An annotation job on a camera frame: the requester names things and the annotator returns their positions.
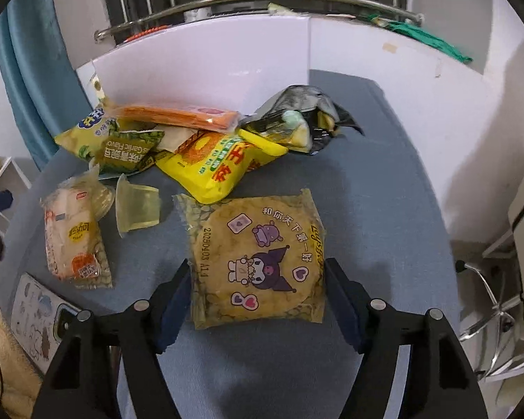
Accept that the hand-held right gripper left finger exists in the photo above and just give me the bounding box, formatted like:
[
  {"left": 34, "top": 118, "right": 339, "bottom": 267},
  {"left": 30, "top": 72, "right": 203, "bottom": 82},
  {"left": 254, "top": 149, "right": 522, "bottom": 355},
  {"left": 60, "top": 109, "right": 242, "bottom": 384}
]
[{"left": 30, "top": 259, "right": 192, "bottom": 419}]

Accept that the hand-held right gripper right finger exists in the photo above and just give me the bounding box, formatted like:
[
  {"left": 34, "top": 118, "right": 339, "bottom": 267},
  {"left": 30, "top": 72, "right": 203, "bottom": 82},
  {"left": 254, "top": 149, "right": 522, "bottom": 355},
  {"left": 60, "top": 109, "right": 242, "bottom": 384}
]
[{"left": 324, "top": 257, "right": 490, "bottom": 419}]

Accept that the round cartoon print cracker packet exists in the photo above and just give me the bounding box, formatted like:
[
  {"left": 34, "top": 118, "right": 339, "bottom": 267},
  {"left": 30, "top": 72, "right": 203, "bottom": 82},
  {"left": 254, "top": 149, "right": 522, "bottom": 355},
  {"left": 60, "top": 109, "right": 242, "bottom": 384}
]
[{"left": 173, "top": 189, "right": 329, "bottom": 330}]

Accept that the white shelf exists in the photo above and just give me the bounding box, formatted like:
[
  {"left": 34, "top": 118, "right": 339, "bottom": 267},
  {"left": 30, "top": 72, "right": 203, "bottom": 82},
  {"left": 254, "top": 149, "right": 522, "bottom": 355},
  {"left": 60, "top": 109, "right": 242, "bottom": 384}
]
[{"left": 0, "top": 155, "right": 32, "bottom": 236}]

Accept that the white orange bread packet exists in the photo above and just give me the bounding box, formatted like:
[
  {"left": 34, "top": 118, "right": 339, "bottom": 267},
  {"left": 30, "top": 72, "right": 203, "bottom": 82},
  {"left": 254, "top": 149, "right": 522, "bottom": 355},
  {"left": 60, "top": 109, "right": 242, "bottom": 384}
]
[{"left": 41, "top": 170, "right": 114, "bottom": 289}]

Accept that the phone with cartoon case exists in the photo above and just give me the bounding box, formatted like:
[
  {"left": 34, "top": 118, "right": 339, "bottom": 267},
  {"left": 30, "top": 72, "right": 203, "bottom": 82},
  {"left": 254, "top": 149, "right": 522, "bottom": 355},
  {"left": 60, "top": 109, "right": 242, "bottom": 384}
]
[{"left": 9, "top": 273, "right": 81, "bottom": 378}]

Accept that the clear jelly cup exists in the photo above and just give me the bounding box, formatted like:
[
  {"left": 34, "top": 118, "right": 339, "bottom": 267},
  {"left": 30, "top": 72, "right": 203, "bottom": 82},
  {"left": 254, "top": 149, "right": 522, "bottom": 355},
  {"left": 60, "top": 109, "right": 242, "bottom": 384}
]
[{"left": 114, "top": 174, "right": 162, "bottom": 238}]

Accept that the small yellow snack bag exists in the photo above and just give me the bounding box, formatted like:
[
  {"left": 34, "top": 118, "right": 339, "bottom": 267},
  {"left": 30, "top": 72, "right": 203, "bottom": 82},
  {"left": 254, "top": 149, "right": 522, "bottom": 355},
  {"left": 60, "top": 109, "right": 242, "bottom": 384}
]
[{"left": 54, "top": 105, "right": 123, "bottom": 159}]

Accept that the chrome chair base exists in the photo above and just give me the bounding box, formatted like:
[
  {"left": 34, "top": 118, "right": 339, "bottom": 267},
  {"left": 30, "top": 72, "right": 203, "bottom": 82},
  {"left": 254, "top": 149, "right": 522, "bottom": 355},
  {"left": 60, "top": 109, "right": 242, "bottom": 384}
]
[{"left": 455, "top": 259, "right": 524, "bottom": 380}]

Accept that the large yellow snack bag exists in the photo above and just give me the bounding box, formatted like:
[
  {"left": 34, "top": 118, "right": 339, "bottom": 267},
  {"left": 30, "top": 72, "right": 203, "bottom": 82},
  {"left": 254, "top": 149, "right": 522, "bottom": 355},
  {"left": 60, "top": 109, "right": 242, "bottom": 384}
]
[{"left": 155, "top": 130, "right": 290, "bottom": 204}]

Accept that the green pea snack packet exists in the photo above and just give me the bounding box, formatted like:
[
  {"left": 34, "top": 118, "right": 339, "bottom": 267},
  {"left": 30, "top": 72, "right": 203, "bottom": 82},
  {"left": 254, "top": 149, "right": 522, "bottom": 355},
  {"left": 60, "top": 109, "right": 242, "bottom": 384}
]
[{"left": 94, "top": 129, "right": 167, "bottom": 175}]

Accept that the beige fuzzy cloth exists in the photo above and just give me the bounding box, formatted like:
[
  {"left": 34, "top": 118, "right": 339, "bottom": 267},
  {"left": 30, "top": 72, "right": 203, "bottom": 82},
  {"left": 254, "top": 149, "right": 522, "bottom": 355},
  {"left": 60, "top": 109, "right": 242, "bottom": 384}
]
[{"left": 0, "top": 314, "right": 44, "bottom": 419}]

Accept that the blue curtain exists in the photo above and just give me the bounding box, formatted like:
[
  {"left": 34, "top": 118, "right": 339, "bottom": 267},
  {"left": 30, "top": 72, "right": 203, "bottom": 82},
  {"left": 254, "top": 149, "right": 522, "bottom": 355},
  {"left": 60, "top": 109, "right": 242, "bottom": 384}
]
[{"left": 0, "top": 0, "right": 94, "bottom": 172}]

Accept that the pale green wrapped snack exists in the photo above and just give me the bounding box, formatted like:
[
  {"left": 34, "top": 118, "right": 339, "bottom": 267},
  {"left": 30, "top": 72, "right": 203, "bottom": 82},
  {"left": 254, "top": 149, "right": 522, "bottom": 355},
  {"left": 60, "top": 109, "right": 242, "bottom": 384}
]
[{"left": 245, "top": 110, "right": 312, "bottom": 153}]

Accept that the orange snack packet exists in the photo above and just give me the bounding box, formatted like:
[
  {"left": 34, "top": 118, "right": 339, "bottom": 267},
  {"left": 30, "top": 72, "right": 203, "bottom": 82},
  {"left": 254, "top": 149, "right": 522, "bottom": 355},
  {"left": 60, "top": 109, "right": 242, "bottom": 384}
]
[{"left": 110, "top": 104, "right": 241, "bottom": 132}]

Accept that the silver black snack bag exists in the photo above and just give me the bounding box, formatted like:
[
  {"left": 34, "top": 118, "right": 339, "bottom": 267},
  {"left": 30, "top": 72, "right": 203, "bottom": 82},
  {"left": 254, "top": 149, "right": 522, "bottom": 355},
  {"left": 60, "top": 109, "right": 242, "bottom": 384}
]
[{"left": 243, "top": 84, "right": 366, "bottom": 154}]

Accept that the green cloth strip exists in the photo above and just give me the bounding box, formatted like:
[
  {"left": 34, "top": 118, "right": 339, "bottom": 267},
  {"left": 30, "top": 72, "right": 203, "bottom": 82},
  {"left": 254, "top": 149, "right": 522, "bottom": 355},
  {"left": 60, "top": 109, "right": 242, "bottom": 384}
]
[{"left": 268, "top": 2, "right": 473, "bottom": 64}]

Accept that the metal window railing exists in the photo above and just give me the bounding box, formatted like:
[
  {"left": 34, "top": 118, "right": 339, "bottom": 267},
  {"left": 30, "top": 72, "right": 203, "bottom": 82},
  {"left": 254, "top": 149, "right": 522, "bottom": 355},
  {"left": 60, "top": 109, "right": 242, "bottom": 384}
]
[{"left": 93, "top": 0, "right": 425, "bottom": 44}]

